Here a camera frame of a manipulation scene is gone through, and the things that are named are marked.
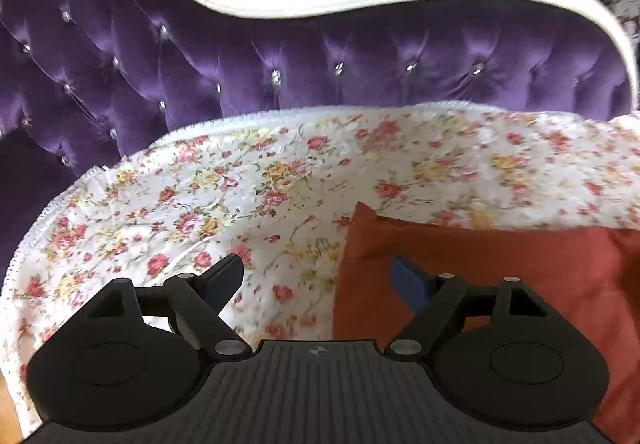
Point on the purple tufted velvet headboard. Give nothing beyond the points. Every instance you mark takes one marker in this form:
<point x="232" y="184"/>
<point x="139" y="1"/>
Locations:
<point x="85" y="83"/>

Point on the red-brown pant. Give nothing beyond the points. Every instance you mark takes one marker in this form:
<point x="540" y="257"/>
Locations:
<point x="590" y="275"/>

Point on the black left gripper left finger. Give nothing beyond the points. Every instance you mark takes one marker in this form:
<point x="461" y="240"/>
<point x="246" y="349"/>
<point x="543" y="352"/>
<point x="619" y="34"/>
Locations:
<point x="192" y="304"/>

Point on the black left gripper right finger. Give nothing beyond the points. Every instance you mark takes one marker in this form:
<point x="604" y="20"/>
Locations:
<point x="439" y="304"/>

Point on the white floral bed sheet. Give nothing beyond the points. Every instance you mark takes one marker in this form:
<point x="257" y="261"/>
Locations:
<point x="279" y="190"/>

